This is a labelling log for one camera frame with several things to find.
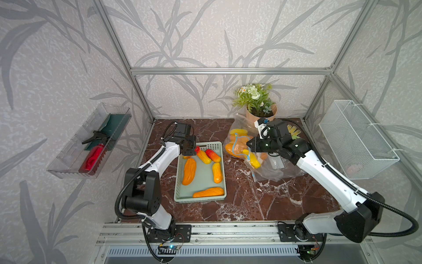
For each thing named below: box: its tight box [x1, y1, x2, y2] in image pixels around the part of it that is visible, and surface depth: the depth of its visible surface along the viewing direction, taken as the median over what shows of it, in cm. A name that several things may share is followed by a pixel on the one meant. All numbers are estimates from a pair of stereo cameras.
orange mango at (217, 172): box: [212, 162, 223, 184], surface depth 90 cm
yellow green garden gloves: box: [286, 124, 302, 140], surface depth 117 cm
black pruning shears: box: [81, 130, 110, 145], surface depth 67 cm
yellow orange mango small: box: [196, 150, 212, 164], surface depth 98 cm
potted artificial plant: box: [232, 83, 278, 126], surface depth 98 cm
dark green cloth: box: [84, 113, 132, 152], surface depth 69 cm
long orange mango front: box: [192, 187, 225, 198], surface depth 82 cm
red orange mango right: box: [205, 149, 222, 163], surface depth 98 cm
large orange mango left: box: [181, 157, 197, 186], surface depth 91 cm
